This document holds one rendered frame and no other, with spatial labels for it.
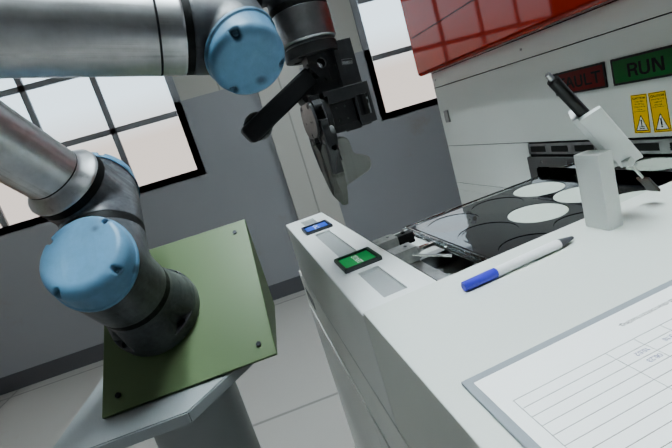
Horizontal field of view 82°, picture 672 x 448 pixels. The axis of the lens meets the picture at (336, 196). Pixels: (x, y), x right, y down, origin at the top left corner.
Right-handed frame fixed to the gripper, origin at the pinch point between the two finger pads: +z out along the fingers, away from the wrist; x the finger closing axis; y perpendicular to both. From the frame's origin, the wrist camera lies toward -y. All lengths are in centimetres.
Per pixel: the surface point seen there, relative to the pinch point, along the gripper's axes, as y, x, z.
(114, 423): -40.8, 11.3, 23.8
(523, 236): 27.5, -0.6, 16.0
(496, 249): 21.7, -1.2, 15.8
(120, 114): -67, 246, -56
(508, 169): 58, 38, 16
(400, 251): 10.9, 10.6, 15.0
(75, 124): -96, 250, -58
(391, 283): 0.9, -9.6, 10.2
